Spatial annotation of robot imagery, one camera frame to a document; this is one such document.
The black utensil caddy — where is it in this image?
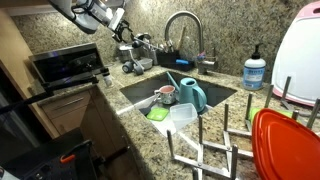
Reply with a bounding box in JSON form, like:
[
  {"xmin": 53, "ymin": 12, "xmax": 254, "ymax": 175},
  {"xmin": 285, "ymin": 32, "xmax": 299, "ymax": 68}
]
[{"xmin": 155, "ymin": 49, "xmax": 196, "ymax": 73}]

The steel sink basin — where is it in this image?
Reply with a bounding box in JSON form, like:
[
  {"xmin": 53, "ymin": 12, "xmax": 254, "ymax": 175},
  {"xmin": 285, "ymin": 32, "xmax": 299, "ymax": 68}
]
[{"xmin": 119, "ymin": 70, "xmax": 238, "ymax": 138}]

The black case orange handle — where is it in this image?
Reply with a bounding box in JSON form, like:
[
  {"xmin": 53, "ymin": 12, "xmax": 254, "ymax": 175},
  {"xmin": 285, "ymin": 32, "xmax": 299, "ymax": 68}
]
[{"xmin": 0, "ymin": 128, "xmax": 98, "ymax": 180}]

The white pink-rimmed cutting board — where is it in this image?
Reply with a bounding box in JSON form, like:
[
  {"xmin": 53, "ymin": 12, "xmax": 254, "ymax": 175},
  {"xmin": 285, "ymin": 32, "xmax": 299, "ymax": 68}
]
[{"xmin": 271, "ymin": 0, "xmax": 320, "ymax": 108}]

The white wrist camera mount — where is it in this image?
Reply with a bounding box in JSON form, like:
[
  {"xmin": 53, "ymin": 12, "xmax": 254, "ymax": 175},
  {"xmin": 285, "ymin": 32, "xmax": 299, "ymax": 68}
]
[{"xmin": 107, "ymin": 7, "xmax": 126, "ymax": 33}]

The black ladle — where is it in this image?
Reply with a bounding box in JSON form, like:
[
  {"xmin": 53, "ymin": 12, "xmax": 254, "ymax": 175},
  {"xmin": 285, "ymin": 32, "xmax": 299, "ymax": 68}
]
[{"xmin": 132, "ymin": 32, "xmax": 153, "ymax": 49}]

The wooden spoon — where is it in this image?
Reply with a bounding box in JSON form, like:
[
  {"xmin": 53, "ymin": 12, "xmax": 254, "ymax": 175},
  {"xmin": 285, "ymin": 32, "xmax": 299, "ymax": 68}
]
[{"xmin": 176, "ymin": 26, "xmax": 187, "ymax": 51}]

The grey spatula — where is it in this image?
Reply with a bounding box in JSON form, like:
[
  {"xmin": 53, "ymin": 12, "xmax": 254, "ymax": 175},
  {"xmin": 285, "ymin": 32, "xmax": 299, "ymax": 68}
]
[{"xmin": 138, "ymin": 94, "xmax": 161, "ymax": 117}]

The pink patterned mug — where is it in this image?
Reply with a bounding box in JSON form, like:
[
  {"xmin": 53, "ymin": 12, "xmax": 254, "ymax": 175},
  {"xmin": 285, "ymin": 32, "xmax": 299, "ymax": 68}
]
[{"xmin": 153, "ymin": 85, "xmax": 177, "ymax": 106}]

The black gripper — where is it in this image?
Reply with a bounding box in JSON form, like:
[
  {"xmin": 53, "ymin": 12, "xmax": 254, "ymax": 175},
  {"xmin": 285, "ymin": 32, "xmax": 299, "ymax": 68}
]
[{"xmin": 112, "ymin": 19, "xmax": 135, "ymax": 44}]

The wooden drawer cabinet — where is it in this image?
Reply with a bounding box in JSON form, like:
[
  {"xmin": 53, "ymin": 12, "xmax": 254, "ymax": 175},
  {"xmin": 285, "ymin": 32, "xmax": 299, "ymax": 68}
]
[{"xmin": 38, "ymin": 84, "xmax": 131, "ymax": 161}]

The orange plastic lid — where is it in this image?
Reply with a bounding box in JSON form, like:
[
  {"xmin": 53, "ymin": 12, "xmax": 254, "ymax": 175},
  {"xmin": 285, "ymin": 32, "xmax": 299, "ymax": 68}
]
[{"xmin": 251, "ymin": 108, "xmax": 320, "ymax": 180}]

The small white cylinder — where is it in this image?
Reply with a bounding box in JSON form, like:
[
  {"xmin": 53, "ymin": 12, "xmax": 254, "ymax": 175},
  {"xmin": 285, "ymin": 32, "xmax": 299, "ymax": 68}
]
[{"xmin": 101, "ymin": 68, "xmax": 114, "ymax": 88}]

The blue label soap bottle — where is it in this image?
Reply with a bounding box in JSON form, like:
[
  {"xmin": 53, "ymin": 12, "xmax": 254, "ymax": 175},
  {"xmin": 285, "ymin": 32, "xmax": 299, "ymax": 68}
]
[{"xmin": 242, "ymin": 43, "xmax": 267, "ymax": 92}]

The wooden side panel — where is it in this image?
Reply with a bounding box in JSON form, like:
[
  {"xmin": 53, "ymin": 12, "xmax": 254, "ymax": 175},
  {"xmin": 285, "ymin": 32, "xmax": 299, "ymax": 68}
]
[{"xmin": 0, "ymin": 9, "xmax": 60, "ymax": 139}]

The teal watering can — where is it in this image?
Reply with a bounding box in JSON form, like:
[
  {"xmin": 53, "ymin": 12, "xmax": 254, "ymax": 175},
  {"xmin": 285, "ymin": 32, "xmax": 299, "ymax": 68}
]
[{"xmin": 165, "ymin": 71, "xmax": 208, "ymax": 114}]

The grey bowl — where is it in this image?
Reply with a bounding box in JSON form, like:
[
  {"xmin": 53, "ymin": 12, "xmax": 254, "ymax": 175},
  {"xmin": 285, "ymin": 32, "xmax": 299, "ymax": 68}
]
[{"xmin": 138, "ymin": 58, "xmax": 154, "ymax": 71}]

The steel gooseneck faucet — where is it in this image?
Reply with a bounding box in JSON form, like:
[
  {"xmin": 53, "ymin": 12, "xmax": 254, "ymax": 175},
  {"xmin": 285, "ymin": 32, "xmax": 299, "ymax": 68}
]
[{"xmin": 163, "ymin": 10, "xmax": 218, "ymax": 76}]

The steel pot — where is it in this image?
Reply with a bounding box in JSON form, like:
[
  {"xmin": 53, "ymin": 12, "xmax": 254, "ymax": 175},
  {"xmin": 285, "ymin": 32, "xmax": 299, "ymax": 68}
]
[{"xmin": 117, "ymin": 44, "xmax": 141, "ymax": 64}]

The metal peg dish rack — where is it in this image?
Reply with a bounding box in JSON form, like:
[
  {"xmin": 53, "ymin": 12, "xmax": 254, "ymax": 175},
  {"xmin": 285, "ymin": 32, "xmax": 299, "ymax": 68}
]
[{"xmin": 165, "ymin": 75, "xmax": 320, "ymax": 180}]

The clear plastic container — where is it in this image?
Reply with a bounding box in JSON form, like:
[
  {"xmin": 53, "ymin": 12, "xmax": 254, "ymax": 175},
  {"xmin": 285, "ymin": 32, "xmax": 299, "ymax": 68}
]
[{"xmin": 169, "ymin": 102, "xmax": 198, "ymax": 131}]

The perforated metal utensil holder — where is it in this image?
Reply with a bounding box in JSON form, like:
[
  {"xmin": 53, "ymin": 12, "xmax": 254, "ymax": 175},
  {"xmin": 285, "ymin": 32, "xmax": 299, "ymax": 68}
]
[{"xmin": 146, "ymin": 46, "xmax": 159, "ymax": 67}]

